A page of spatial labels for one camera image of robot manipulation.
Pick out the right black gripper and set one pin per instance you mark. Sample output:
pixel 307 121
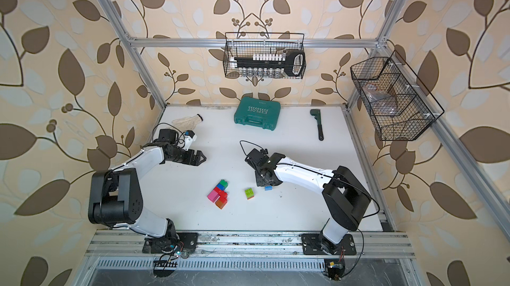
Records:
pixel 259 182

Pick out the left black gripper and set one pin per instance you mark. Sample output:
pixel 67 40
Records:
pixel 194 162

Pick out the green square lego brick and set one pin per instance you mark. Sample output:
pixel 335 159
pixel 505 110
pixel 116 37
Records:
pixel 223 184

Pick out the pink lego brick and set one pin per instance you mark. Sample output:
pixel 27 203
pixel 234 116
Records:
pixel 213 196

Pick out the red long lego brick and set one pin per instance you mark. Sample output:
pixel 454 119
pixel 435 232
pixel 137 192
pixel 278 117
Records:
pixel 221 193

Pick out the lime green small lego brick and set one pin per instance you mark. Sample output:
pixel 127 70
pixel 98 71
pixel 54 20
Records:
pixel 249 193

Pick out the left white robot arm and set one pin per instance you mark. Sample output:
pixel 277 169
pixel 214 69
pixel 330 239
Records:
pixel 116 199

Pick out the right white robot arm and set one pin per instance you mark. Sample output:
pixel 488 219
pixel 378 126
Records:
pixel 346 198

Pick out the green plastic tool case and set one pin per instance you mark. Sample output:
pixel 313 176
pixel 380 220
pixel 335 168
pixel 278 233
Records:
pixel 257 113

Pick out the green black wrench tool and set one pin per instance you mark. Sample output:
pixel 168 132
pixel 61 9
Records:
pixel 316 114

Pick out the black white socket tool set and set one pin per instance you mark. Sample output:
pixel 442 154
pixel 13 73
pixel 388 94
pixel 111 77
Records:
pixel 290 63

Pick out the small circuit board left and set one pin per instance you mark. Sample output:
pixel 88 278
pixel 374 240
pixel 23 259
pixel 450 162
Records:
pixel 166 264

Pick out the small circuit board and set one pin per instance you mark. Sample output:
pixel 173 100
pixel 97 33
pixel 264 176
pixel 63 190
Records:
pixel 166 264
pixel 334 269

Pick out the small circuit board right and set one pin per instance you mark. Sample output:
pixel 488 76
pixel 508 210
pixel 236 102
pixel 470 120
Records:
pixel 334 269

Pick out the plastic bag in basket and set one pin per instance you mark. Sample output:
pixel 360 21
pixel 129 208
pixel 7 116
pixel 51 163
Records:
pixel 381 103

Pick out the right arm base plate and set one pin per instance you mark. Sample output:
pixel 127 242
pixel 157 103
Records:
pixel 317 244

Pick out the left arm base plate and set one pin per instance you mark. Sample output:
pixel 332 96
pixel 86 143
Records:
pixel 171 243

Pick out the black wire basket centre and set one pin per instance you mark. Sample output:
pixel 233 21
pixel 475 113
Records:
pixel 248 43

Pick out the black wire basket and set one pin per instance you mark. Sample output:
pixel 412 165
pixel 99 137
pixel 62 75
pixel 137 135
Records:
pixel 398 102
pixel 248 43

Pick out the aluminium front rail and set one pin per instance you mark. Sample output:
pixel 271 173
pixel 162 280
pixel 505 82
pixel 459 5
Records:
pixel 258 244

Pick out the black wire basket right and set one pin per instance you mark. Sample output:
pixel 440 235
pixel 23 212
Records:
pixel 398 102

